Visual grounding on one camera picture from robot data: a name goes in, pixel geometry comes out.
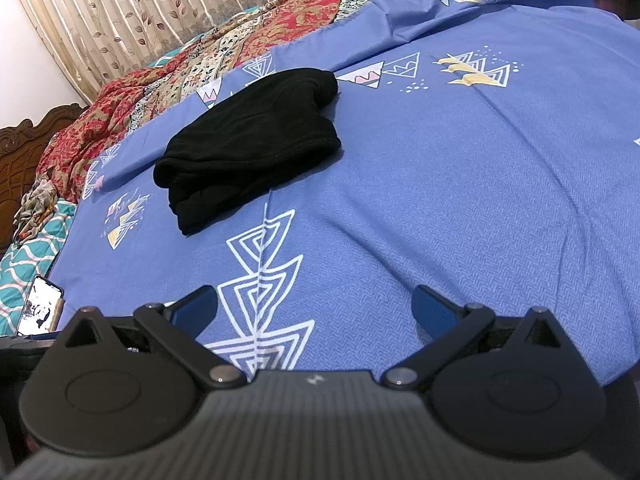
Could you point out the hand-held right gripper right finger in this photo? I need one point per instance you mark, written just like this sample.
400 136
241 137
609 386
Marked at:
432 310

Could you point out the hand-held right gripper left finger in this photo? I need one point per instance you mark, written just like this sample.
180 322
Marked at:
195 307

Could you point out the black pants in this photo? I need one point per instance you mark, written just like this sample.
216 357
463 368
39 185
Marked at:
250 135

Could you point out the blue printed bedsheet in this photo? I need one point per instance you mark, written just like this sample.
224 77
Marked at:
450 185

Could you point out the smartphone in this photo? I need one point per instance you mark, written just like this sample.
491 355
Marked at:
40 305

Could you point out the crumpled multicoloured cloth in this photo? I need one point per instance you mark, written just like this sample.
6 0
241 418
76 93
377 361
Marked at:
35 205

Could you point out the carved wooden headboard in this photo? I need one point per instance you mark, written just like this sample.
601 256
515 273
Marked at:
20 160

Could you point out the beige leaf-print curtain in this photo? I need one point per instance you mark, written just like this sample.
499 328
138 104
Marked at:
125 5

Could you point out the red floral patchwork quilt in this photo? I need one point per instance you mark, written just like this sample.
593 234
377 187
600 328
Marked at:
300 15

